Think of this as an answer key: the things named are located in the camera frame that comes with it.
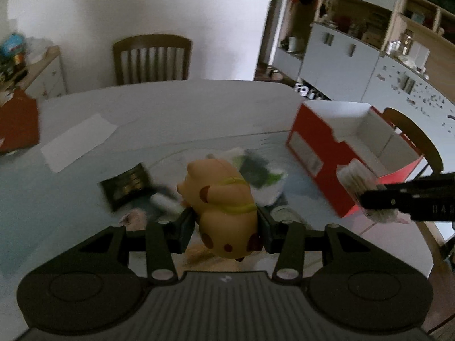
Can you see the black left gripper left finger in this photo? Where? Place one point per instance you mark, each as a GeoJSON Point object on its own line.
{"type": "Point", "coordinates": [182, 230]}

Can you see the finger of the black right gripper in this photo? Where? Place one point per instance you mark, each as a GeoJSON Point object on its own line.
{"type": "Point", "coordinates": [427, 199]}

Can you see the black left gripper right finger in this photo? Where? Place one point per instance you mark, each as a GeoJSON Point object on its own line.
{"type": "Point", "coordinates": [270, 235]}

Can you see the yellow pikachu plush toy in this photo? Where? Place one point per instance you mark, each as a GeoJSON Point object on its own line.
{"type": "Point", "coordinates": [227, 213]}

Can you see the white plastic bag green item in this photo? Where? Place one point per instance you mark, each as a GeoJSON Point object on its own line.
{"type": "Point", "coordinates": [266, 179]}

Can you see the white green tube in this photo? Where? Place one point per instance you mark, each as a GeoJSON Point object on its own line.
{"type": "Point", "coordinates": [165, 203]}

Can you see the pink white sachet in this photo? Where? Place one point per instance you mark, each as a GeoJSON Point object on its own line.
{"type": "Point", "coordinates": [134, 220]}

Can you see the black gold patterned packet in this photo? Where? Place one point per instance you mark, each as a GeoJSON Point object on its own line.
{"type": "Point", "coordinates": [129, 186]}

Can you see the dark wooden chair near cabinet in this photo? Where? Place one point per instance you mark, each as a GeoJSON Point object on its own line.
{"type": "Point", "coordinates": [433, 160]}

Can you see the red cardboard box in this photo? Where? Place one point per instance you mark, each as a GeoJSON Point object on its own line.
{"type": "Point", "coordinates": [326, 134]}

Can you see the white paper sheet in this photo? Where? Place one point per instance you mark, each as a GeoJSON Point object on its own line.
{"type": "Point", "coordinates": [77, 142]}

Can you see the red brown paper folder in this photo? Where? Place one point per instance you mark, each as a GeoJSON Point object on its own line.
{"type": "Point", "coordinates": [19, 122]}

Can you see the white sideboard cabinet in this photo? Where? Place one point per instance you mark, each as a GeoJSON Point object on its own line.
{"type": "Point", "coordinates": [45, 79]}

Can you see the blue globe toy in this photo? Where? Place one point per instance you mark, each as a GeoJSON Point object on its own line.
{"type": "Point", "coordinates": [14, 47]}

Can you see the grey wall cabinet unit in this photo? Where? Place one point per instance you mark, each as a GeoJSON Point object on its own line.
{"type": "Point", "coordinates": [375, 23]}

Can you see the dark wooden chair at wall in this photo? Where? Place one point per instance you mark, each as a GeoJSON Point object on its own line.
{"type": "Point", "coordinates": [151, 58]}

